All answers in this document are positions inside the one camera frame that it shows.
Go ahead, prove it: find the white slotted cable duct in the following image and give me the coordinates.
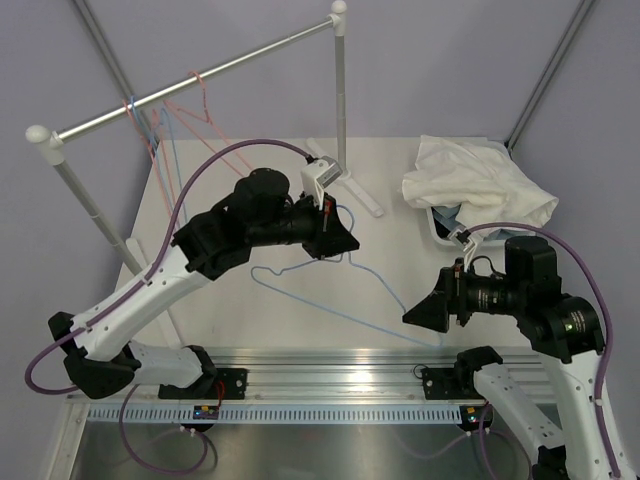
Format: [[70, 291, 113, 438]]
[[88, 404, 462, 425]]

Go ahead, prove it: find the silver clothes rack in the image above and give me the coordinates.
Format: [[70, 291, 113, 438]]
[[25, 1, 384, 275]]

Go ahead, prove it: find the white shirt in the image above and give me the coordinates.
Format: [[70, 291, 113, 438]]
[[397, 134, 560, 226]]

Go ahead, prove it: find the pink hanger with jeans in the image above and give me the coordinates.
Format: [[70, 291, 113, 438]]
[[163, 70, 231, 153]]

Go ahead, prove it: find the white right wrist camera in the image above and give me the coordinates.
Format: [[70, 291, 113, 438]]
[[448, 226, 483, 271]]

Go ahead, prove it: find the white plastic basket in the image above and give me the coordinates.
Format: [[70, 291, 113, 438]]
[[422, 140, 536, 249]]

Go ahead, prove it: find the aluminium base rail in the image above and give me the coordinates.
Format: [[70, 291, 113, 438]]
[[67, 347, 609, 406]]

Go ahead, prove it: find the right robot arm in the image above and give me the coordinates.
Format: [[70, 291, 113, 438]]
[[402, 236, 639, 479]]

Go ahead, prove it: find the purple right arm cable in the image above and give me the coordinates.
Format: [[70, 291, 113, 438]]
[[399, 222, 624, 479]]

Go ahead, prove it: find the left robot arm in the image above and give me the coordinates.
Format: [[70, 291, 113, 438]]
[[48, 159, 360, 400]]

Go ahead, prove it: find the pink wire hanger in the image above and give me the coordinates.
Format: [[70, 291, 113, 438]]
[[123, 96, 175, 216]]

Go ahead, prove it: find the blue hanger with denim shirt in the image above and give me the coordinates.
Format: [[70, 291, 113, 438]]
[[150, 106, 184, 207]]

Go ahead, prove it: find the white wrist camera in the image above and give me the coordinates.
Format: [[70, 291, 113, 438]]
[[301, 156, 343, 210], [448, 226, 483, 271]]

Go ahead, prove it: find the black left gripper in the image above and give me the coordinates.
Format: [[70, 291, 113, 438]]
[[249, 190, 360, 261]]

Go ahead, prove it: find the blue hanger with white shirt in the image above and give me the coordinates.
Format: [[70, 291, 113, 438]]
[[241, 205, 444, 351]]

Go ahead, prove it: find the light blue denim shirt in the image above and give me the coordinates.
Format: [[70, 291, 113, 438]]
[[432, 204, 539, 244]]

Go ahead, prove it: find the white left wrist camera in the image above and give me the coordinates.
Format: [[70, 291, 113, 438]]
[[301, 156, 343, 210]]

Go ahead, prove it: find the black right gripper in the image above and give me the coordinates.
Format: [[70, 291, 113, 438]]
[[403, 256, 526, 331]]

